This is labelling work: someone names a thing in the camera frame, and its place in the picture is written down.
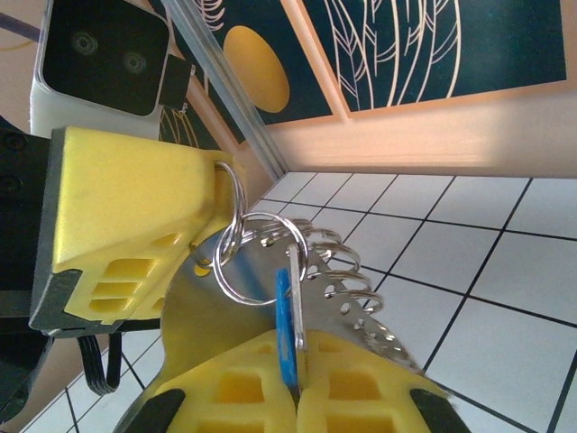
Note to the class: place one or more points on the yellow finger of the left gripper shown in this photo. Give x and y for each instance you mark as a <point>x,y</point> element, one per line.
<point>222,203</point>
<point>130,194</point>

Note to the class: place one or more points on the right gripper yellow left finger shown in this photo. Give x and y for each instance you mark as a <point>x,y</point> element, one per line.
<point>189,383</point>

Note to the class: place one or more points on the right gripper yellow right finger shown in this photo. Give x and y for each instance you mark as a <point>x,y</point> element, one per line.
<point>383,397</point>

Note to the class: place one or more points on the perforated silver metal plate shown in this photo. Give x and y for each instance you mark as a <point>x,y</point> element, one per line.
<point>203,311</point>

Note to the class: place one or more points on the blue key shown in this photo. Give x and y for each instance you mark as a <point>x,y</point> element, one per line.
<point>286,325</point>

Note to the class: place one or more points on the silver key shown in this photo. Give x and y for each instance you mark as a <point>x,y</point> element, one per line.
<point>298,311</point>

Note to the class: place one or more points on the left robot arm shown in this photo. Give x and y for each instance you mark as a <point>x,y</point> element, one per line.
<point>13,374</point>

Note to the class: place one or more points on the small silver keyring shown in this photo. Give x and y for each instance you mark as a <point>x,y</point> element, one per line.
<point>369,282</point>
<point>356,257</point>
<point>336,234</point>

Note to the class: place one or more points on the dark poster with gold grass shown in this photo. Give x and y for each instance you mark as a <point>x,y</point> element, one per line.
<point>203,135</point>

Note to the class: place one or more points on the dark poster with large leaves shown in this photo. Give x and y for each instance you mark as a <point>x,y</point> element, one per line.
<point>496,45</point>

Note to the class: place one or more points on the aluminium frame post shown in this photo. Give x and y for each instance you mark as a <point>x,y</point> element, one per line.
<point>234,90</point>

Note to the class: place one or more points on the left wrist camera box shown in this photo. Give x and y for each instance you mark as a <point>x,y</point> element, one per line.
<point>103,58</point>

